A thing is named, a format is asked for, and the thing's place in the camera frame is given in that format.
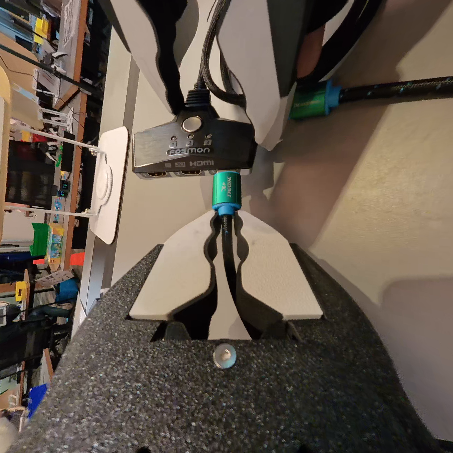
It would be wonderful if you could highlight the black braided switch cable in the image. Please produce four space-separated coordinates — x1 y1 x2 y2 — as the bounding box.
193 0 387 108

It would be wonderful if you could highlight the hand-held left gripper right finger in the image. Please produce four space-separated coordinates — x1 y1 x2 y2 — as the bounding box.
235 212 324 322

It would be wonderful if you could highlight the white stand rod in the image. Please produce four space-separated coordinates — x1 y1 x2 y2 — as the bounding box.
4 206 98 217
11 126 105 157

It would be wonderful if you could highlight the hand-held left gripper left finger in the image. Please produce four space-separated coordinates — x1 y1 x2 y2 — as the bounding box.
128 212 217 321

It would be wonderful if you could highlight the white printed paper sheet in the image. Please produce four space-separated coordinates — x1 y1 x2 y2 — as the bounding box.
35 270 76 288

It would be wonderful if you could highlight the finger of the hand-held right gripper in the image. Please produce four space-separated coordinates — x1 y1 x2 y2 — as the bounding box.
99 0 193 115
216 0 305 151

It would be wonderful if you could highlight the white stand base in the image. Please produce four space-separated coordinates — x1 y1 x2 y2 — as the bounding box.
88 126 130 245

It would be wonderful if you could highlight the person's right hand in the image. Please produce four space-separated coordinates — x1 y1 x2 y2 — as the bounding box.
298 26 325 78

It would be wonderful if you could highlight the black hdmi switch box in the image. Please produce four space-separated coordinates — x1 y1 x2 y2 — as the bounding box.
132 89 258 180

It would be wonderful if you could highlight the green plug braided hdmi cable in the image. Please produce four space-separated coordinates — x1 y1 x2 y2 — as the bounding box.
288 75 453 121
211 169 250 338

